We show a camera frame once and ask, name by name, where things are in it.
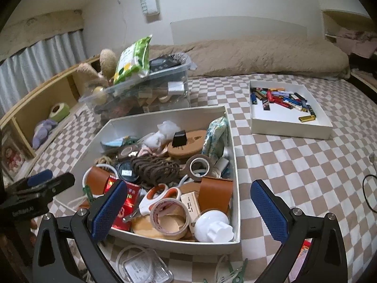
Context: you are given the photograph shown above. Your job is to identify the white shallow tray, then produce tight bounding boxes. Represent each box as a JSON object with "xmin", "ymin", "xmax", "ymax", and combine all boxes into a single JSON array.
[{"xmin": 249, "ymin": 80, "xmax": 333, "ymax": 140}]

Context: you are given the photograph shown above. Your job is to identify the brown leather sleeve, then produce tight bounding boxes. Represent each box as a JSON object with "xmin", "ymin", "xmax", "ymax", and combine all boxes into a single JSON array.
[{"xmin": 198, "ymin": 177, "xmax": 233, "ymax": 213}]

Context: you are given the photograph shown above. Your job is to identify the dark brown cord bundle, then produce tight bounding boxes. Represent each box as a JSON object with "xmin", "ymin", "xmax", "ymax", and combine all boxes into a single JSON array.
[{"xmin": 130, "ymin": 154, "xmax": 181, "ymax": 187}]

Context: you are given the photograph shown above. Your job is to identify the black cable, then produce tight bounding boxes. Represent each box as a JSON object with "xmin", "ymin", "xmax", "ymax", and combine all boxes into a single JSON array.
[{"xmin": 361, "ymin": 174, "xmax": 377, "ymax": 214}]

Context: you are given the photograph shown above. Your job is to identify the beige quilted blanket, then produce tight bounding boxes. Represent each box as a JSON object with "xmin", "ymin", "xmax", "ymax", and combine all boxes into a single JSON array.
[{"xmin": 150, "ymin": 35, "xmax": 350, "ymax": 79}]

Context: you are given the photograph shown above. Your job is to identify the beige plush toy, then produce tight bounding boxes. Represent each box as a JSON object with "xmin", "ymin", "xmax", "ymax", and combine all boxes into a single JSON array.
[{"xmin": 77, "ymin": 49, "xmax": 118, "ymax": 87}]

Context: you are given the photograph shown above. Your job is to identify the black calculator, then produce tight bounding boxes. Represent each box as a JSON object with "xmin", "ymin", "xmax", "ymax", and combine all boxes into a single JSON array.
[{"xmin": 150, "ymin": 55, "xmax": 181, "ymax": 73}]

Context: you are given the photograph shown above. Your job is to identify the wooden shelf headboard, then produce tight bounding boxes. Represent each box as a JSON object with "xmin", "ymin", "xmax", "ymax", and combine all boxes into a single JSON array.
[{"xmin": 0, "ymin": 55, "xmax": 102, "ymax": 180}]

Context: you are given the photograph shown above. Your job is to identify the clear plastic storage bin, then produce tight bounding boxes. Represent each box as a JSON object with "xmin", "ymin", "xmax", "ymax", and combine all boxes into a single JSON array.
[{"xmin": 79, "ymin": 52, "xmax": 197, "ymax": 124}]

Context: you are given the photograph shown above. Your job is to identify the green clothespin on bed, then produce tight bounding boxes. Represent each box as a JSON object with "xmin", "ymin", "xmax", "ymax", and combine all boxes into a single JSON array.
[{"xmin": 213, "ymin": 255, "xmax": 249, "ymax": 283}]

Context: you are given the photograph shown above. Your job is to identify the green white wipes pack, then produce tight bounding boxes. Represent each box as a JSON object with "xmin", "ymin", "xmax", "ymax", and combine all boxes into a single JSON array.
[{"xmin": 113, "ymin": 34, "xmax": 153, "ymax": 85}]

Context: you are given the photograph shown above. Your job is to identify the green avocado plush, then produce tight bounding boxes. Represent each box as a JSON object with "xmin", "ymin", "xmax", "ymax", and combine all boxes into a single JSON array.
[{"xmin": 49, "ymin": 103, "xmax": 70, "ymax": 123}]

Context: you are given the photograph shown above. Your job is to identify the red tin box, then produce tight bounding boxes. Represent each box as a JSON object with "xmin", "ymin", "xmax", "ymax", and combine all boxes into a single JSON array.
[{"xmin": 112, "ymin": 179, "xmax": 141, "ymax": 231}]

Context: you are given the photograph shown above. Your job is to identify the black round tin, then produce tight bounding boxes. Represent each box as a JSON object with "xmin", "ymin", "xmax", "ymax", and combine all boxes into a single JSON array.
[{"xmin": 116, "ymin": 160, "xmax": 140, "ymax": 184}]

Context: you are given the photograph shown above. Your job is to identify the small beige cardboard box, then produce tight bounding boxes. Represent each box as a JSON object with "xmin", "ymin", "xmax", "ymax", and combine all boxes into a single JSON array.
[{"xmin": 181, "ymin": 192, "xmax": 201, "ymax": 223}]

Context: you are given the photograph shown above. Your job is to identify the purple plush toy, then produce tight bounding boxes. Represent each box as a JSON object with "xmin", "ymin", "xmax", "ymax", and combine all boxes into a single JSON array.
[{"xmin": 32, "ymin": 119, "xmax": 57, "ymax": 150}]

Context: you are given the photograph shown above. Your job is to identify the clear packing tape roll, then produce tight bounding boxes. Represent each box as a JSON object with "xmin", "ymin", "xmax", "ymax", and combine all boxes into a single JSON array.
[{"xmin": 150, "ymin": 198, "xmax": 190, "ymax": 240}]

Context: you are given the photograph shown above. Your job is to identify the floral fabric pouch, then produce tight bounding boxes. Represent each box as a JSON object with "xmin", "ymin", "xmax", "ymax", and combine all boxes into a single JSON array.
[{"xmin": 201, "ymin": 116, "xmax": 229, "ymax": 164}]

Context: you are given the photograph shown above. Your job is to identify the small black box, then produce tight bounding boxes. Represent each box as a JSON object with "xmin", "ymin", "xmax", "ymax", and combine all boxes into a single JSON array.
[{"xmin": 172, "ymin": 130, "xmax": 187, "ymax": 148}]

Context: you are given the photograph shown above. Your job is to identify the cork oval board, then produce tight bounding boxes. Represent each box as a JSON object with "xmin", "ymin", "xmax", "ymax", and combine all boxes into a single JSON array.
[{"xmin": 168, "ymin": 130, "xmax": 206, "ymax": 158}]

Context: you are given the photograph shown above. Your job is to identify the gold lighter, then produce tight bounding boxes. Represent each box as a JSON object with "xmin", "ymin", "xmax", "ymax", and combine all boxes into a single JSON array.
[{"xmin": 298, "ymin": 115, "xmax": 316, "ymax": 123}]

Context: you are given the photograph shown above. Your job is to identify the grey curtain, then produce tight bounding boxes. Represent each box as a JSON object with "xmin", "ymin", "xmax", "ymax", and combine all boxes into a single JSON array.
[{"xmin": 1, "ymin": 29, "xmax": 88, "ymax": 116}]

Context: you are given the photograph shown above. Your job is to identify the white hanging tissue holder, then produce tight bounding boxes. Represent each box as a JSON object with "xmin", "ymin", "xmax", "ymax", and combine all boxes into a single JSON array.
[{"xmin": 140, "ymin": 0, "xmax": 160, "ymax": 16}]

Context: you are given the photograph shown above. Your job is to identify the brown tape roll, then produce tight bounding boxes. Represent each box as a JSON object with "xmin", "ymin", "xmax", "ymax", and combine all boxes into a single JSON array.
[{"xmin": 185, "ymin": 154, "xmax": 213, "ymax": 181}]

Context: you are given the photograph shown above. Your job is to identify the red snack packet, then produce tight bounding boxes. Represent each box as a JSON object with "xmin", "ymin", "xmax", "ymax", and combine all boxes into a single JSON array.
[{"xmin": 297, "ymin": 240, "xmax": 311, "ymax": 262}]

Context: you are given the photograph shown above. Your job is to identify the white plastic jar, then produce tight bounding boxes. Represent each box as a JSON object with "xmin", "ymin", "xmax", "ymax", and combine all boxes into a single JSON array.
[{"xmin": 194, "ymin": 210, "xmax": 234, "ymax": 243}]

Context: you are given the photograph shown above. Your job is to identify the orange white scissors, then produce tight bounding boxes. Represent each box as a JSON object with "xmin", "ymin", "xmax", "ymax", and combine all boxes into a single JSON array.
[{"xmin": 122, "ymin": 183, "xmax": 181, "ymax": 223}]

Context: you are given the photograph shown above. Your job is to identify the brown leather roll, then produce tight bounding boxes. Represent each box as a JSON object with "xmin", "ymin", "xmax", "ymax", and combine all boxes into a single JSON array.
[{"xmin": 86, "ymin": 166, "xmax": 110, "ymax": 196}]

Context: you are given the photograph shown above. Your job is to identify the white shoe box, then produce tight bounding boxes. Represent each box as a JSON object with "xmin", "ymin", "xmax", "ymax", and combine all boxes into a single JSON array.
[{"xmin": 57, "ymin": 106, "xmax": 240, "ymax": 255}]

